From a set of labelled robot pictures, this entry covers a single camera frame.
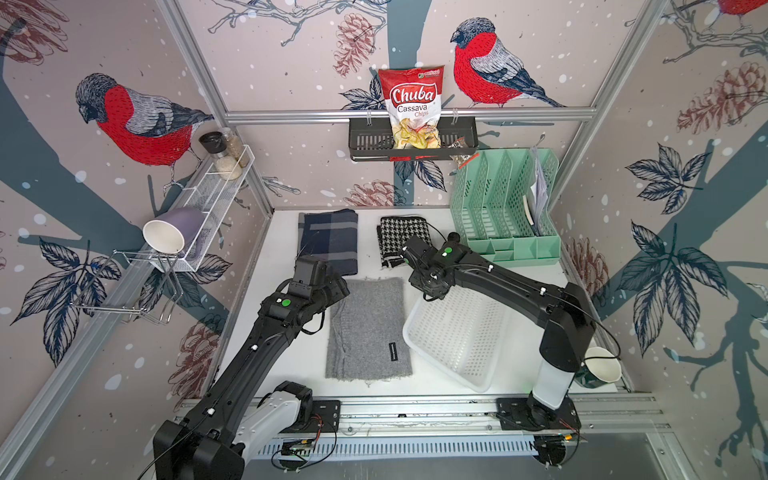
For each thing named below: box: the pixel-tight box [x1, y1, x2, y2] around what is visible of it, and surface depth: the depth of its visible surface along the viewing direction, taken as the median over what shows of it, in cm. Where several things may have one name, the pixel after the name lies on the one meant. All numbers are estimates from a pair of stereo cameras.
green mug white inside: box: [574, 346, 623, 389], surface depth 74 cm
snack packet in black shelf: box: [447, 136, 481, 169], surface depth 92 cm
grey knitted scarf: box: [325, 277, 413, 382], surface depth 85 cm
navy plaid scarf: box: [297, 209, 359, 276], surface depth 112 cm
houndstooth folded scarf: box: [376, 216, 433, 268], surface depth 112 cm
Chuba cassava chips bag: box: [378, 65, 445, 149], surface depth 84 cm
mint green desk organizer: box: [450, 148, 562, 268], surface depth 106 cm
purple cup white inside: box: [142, 207, 207, 254], surface depth 64 cm
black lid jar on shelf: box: [198, 131, 228, 158], surface depth 81 cm
